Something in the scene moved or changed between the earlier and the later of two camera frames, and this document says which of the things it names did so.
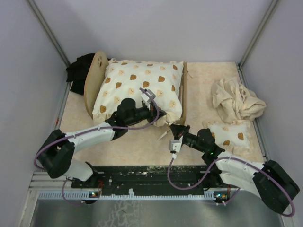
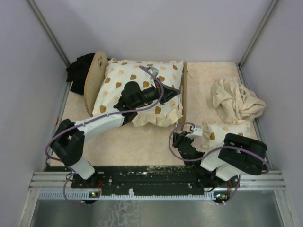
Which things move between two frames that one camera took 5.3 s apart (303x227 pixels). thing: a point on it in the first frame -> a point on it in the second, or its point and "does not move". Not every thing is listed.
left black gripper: [153, 113] -> [168, 93]
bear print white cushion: [123, 79] does not move
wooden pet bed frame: [95, 73] does not move
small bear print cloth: [234, 136] does not move
